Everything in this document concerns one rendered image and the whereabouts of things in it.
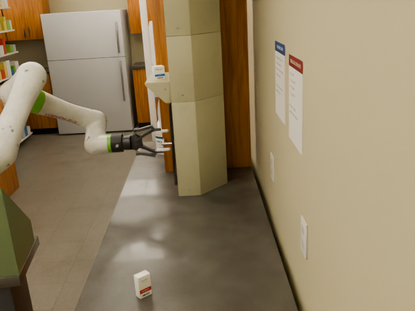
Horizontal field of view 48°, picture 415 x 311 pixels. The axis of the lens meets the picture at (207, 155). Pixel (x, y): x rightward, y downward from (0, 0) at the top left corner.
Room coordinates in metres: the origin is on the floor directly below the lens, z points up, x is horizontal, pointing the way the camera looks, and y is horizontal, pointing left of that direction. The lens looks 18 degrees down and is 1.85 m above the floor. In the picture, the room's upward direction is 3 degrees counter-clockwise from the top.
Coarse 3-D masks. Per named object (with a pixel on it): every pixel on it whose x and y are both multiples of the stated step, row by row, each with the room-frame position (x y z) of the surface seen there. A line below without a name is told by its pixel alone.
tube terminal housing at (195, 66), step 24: (168, 48) 2.15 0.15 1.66; (192, 48) 2.16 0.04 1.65; (216, 48) 2.27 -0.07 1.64; (192, 72) 2.15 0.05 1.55; (216, 72) 2.26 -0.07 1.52; (192, 96) 2.15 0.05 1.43; (216, 96) 2.26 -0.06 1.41; (192, 120) 2.15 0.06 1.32; (216, 120) 2.25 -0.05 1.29; (192, 144) 2.15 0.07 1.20; (216, 144) 2.24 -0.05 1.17; (192, 168) 2.15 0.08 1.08; (216, 168) 2.24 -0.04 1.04; (192, 192) 2.15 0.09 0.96
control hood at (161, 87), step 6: (168, 72) 2.45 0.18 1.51; (150, 78) 2.28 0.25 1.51; (168, 78) 2.24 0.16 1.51; (150, 84) 2.15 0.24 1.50; (156, 84) 2.15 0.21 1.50; (162, 84) 2.15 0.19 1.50; (168, 84) 2.15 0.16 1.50; (156, 90) 2.15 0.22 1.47; (162, 90) 2.15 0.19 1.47; (168, 90) 2.15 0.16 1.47; (162, 96) 2.15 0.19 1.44; (168, 96) 2.15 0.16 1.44; (168, 102) 2.16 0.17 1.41
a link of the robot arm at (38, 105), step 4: (8, 80) 2.06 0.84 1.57; (4, 84) 2.06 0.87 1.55; (8, 84) 2.04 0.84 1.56; (0, 88) 2.07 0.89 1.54; (4, 88) 2.05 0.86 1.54; (8, 88) 2.03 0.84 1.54; (0, 92) 2.06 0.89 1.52; (4, 92) 2.04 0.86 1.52; (8, 92) 2.03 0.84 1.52; (0, 96) 2.06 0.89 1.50; (4, 96) 2.04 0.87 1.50; (8, 96) 2.04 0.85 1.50; (40, 96) 2.12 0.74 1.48; (44, 96) 2.14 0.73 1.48; (4, 100) 2.05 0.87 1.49; (36, 100) 2.11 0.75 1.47; (40, 100) 2.12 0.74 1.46; (44, 100) 2.13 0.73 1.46; (36, 104) 2.11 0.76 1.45; (40, 104) 2.12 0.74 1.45; (32, 108) 2.10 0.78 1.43; (36, 108) 2.11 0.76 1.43; (40, 108) 2.12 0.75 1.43; (32, 112) 2.13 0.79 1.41; (36, 112) 2.13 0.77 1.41
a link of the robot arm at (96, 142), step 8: (88, 128) 2.27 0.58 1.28; (96, 128) 2.27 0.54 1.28; (88, 136) 2.24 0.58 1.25; (96, 136) 2.23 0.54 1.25; (104, 136) 2.24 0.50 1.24; (88, 144) 2.21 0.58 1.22; (96, 144) 2.21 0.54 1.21; (104, 144) 2.22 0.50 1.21; (88, 152) 2.22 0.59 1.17; (96, 152) 2.22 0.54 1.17; (104, 152) 2.23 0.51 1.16
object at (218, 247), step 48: (144, 144) 3.09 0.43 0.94; (144, 192) 2.23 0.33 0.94; (240, 192) 2.16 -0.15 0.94; (144, 240) 1.72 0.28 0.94; (192, 240) 1.69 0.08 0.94; (240, 240) 1.67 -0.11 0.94; (96, 288) 1.39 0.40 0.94; (192, 288) 1.36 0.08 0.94; (240, 288) 1.34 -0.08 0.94; (288, 288) 1.33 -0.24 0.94
